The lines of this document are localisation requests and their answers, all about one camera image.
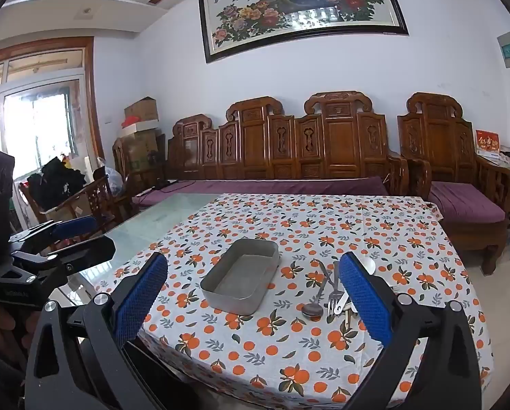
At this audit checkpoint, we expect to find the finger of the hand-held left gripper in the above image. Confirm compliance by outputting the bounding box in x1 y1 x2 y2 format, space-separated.
9 216 99 254
11 236 116 283

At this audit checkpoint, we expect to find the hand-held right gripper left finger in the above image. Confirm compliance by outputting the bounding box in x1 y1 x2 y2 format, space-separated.
24 252 169 410

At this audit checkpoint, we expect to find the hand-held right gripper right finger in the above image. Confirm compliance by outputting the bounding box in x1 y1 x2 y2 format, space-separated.
338 252 484 410

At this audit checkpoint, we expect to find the metal fork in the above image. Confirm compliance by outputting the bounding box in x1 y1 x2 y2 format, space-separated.
327 260 343 317

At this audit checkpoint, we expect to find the rectangular metal tray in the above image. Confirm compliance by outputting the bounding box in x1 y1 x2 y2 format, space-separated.
200 239 280 316

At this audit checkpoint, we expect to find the person's left forearm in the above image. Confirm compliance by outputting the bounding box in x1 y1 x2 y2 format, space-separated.
0 342 29 410

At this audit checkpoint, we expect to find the person's left hand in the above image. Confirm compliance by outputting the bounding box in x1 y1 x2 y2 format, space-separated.
0 302 41 353

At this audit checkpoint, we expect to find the wooden lattice chair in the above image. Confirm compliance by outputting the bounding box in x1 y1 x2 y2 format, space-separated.
18 175 125 240

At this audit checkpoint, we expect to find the black bag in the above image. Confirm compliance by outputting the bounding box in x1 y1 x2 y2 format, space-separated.
26 156 87 212

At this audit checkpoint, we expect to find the white plastic bag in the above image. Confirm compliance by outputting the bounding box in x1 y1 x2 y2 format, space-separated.
93 166 123 197

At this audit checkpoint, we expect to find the dark wooden chair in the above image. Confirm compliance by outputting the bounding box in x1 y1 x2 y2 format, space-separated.
112 137 170 193

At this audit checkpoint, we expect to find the orange print tablecloth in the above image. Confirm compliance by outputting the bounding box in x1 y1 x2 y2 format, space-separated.
90 193 495 410

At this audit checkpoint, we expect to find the large printed cardboard box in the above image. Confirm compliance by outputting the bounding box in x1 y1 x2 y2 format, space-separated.
118 130 159 172

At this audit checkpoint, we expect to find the wooden framed window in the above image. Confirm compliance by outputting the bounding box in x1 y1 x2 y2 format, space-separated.
0 36 102 231

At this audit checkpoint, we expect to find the red and white box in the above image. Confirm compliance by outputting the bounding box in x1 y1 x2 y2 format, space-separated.
122 115 158 134

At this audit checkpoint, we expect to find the brown cardboard box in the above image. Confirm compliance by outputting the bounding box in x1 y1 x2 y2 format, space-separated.
124 97 158 122

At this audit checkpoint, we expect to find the purple armchair cushion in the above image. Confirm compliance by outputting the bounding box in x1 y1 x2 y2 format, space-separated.
428 181 507 223

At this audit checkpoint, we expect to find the purple sofa cushion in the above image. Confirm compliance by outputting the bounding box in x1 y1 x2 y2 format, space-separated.
132 177 390 206

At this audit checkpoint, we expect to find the carved wooden sofa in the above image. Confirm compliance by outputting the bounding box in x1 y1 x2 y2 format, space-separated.
167 91 409 197

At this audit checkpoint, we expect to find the carved wooden armchair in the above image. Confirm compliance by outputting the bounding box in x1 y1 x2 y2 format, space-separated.
398 92 510 276

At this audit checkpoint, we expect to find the red gift box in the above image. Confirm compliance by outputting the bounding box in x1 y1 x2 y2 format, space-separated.
475 129 501 154

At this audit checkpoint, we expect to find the framed peacock flower painting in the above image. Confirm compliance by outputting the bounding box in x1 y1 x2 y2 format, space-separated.
197 0 409 64

